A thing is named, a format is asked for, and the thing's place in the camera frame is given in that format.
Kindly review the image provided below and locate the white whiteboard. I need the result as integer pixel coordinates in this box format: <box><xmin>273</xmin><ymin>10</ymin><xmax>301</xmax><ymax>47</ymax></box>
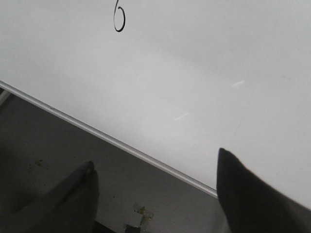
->
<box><xmin>0</xmin><ymin>0</ymin><xmax>311</xmax><ymax>207</ymax></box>

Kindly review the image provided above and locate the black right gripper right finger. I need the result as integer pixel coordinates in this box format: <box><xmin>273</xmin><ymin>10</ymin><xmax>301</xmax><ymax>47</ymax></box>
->
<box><xmin>217</xmin><ymin>148</ymin><xmax>311</xmax><ymax>233</ymax></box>

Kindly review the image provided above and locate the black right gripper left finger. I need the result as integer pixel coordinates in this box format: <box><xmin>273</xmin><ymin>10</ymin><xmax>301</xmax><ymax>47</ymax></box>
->
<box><xmin>0</xmin><ymin>161</ymin><xmax>99</xmax><ymax>233</ymax></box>

